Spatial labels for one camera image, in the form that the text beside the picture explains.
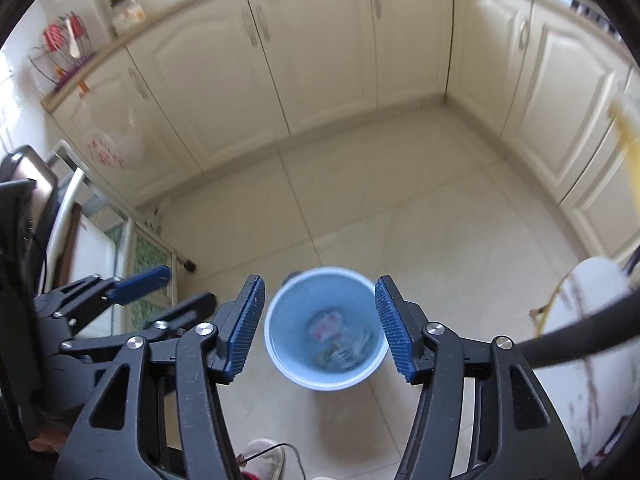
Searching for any wire rack with red utensils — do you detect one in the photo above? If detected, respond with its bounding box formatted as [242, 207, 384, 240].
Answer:
[27, 15, 96, 93]

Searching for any round white marble table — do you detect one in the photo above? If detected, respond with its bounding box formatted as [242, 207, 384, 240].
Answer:
[515, 255, 640, 480]

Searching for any pink wrapper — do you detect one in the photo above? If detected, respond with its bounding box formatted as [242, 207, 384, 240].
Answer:
[310, 310, 346, 341]

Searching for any black gas stove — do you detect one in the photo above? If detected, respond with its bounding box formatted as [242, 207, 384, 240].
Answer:
[570, 0, 626, 42]

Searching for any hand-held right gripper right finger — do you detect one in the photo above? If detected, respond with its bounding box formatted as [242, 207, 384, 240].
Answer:
[374, 275, 583, 480]

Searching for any clear jar with white label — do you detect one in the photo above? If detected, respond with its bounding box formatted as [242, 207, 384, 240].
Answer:
[111, 0, 147, 37]

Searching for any beige slipper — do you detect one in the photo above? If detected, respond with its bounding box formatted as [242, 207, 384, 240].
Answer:
[242, 439, 287, 480]

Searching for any white printed plastic bag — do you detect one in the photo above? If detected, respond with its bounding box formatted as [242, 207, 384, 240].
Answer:
[85, 110, 147, 170]

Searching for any green patterned panel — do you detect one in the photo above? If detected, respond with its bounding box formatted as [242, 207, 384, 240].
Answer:
[107, 220, 197, 333]

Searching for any brown framed panel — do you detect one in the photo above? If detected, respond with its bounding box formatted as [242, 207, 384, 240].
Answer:
[9, 145, 60, 281]

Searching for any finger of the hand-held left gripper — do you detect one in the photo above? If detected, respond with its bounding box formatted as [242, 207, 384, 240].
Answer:
[32, 266, 171, 333]
[60, 292, 217, 361]

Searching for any blue plastic trash bin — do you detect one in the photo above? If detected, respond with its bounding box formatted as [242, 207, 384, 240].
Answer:
[263, 267, 390, 392]

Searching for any white metal frame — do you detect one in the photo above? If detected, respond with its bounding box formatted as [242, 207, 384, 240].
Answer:
[45, 139, 132, 286]

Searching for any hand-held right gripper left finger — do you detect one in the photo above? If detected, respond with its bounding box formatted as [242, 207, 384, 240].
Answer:
[55, 274, 267, 480]

